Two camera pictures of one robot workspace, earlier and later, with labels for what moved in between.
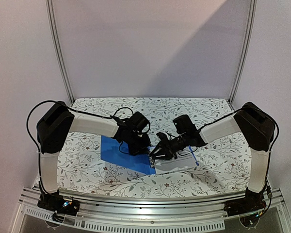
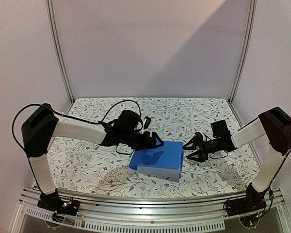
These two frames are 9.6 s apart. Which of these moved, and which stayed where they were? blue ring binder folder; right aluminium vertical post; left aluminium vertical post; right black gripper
Moved: right black gripper; blue ring binder folder
Stayed: right aluminium vertical post; left aluminium vertical post
